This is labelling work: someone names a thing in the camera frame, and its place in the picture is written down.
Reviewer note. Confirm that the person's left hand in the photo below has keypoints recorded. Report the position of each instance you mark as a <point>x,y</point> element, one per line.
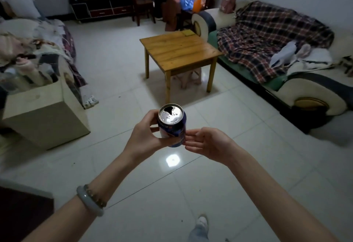
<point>143,139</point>

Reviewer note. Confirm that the person's right hand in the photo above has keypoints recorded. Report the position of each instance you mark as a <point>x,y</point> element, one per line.
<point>215,145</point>

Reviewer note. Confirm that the blue Pepsi can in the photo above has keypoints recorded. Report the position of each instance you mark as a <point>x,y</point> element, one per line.
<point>172,117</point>

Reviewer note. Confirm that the person's left forearm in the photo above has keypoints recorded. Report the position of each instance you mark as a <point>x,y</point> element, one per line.
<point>69,222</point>

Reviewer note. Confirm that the person's right forearm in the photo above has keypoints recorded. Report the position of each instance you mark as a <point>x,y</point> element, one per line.
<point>275,203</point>

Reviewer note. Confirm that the person's white shoe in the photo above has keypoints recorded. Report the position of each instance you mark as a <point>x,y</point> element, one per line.
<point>202,222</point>

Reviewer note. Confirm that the person's grey trousers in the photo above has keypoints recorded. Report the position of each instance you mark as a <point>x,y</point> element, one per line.
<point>198,235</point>

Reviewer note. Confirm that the white power strip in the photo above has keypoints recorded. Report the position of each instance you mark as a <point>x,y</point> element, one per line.
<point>91,101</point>

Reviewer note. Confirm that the pink stool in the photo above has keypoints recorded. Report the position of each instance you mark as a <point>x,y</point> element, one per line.
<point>190,79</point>

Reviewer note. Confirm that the pale jade bangle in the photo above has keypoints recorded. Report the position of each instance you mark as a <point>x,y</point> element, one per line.
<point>88,204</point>

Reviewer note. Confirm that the cream sofa dark armrest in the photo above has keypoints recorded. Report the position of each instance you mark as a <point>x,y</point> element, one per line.
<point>72,87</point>

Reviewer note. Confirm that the wooden table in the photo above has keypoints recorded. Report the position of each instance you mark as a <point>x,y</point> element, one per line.
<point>179,49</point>

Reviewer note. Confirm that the beige cube cabinet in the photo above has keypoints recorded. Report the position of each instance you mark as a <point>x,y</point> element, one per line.
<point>47,117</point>

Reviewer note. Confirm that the cream sofa with green cover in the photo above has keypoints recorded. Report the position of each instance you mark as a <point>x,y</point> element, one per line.
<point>309,90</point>

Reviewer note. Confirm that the white garment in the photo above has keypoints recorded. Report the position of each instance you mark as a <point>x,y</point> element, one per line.
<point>282,54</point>

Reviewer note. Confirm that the yellow cloth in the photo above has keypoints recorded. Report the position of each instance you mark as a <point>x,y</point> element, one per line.
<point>188,32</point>

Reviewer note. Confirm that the plaid blanket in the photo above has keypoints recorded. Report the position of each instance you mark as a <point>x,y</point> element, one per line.
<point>262,29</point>

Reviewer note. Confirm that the table with pink cover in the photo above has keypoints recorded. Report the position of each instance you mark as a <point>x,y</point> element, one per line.
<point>172,15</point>

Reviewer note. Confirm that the blue plastic bag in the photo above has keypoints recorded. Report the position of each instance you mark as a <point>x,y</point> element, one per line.
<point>187,4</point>

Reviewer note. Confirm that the orange plastic bag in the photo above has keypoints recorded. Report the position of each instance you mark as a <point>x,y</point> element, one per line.
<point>199,3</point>

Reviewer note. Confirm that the pink backpack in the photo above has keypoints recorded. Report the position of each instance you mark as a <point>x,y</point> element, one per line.
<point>228,2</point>

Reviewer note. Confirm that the pile of clothes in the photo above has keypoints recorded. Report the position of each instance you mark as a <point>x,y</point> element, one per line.
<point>27,46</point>

